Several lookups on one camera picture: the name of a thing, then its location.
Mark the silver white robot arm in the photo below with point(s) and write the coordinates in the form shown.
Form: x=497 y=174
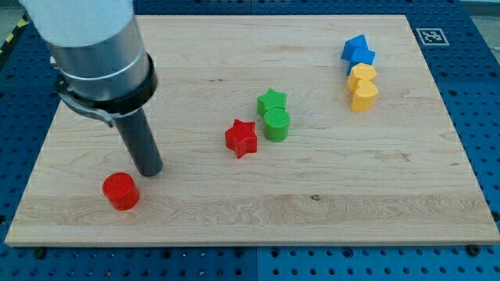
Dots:
x=105 y=71

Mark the red star block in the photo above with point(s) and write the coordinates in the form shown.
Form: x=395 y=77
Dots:
x=241 y=138

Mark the green star block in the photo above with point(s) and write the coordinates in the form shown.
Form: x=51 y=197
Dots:
x=271 y=99

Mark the green cylinder block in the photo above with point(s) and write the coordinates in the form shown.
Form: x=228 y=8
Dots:
x=276 y=124

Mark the wooden board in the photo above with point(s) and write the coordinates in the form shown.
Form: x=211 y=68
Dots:
x=394 y=175

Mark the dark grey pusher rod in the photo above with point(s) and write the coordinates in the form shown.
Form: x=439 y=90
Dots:
x=137 y=136

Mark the yellow heart block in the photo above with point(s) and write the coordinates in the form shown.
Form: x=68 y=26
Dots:
x=364 y=94

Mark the yellow hexagon block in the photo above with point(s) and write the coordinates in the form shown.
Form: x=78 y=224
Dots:
x=360 y=71

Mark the blue cube block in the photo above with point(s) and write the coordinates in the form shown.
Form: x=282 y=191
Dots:
x=359 y=55

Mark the red cylinder block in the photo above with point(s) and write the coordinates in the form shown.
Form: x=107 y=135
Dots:
x=121 y=191

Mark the white fiducial marker tag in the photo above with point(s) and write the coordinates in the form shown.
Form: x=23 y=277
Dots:
x=430 y=36

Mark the yellow black hazard tape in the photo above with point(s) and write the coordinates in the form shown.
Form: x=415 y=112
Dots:
x=14 y=35

